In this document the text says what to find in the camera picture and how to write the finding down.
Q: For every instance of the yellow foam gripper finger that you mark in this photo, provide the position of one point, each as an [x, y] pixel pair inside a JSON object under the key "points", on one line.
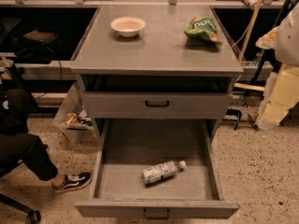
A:
{"points": [[281, 94]]}

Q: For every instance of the clear plastic water bottle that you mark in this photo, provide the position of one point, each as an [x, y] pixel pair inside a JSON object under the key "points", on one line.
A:
{"points": [[162, 171]]}

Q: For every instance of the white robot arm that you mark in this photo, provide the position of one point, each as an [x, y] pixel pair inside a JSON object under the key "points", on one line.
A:
{"points": [[284, 39]]}

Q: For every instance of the grey drawer cabinet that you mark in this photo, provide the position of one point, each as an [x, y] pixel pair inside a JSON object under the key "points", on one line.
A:
{"points": [[161, 58]]}

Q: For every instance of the open grey bottom drawer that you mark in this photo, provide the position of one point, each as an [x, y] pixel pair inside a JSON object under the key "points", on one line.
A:
{"points": [[128, 146]]}

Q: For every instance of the closed grey upper drawer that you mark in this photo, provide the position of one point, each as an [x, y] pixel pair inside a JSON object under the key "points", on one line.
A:
{"points": [[131, 105]]}

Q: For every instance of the green chip bag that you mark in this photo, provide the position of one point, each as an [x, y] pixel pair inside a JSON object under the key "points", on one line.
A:
{"points": [[203, 27]]}

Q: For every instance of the white paper bowl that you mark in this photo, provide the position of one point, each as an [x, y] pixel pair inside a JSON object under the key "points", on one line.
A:
{"points": [[128, 26]]}

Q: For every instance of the clear plastic storage bin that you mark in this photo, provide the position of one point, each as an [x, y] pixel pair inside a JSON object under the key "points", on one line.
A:
{"points": [[72, 120]]}

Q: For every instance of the black white sneaker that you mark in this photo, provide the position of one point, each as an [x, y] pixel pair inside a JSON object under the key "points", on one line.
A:
{"points": [[74, 182]]}

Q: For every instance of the dark box on shelf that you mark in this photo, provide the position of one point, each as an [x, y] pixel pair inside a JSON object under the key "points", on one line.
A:
{"points": [[41, 37]]}

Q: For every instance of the seated person in black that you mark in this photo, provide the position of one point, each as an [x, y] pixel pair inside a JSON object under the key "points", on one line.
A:
{"points": [[16, 143]]}

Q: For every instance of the black office chair base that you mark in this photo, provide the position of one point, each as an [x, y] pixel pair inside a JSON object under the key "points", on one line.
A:
{"points": [[33, 216]]}

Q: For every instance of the wooden stick frame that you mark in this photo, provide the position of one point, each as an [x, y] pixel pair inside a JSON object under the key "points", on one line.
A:
{"points": [[244, 46]]}

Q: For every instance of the black drawer handle upper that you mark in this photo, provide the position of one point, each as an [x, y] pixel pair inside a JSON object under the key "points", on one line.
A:
{"points": [[157, 104]]}

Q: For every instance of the black drawer handle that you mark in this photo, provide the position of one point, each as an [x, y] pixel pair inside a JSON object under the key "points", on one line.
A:
{"points": [[157, 104], [156, 214]]}

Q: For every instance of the black drawer handle lower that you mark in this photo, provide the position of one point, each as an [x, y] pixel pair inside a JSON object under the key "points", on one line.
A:
{"points": [[156, 214]]}

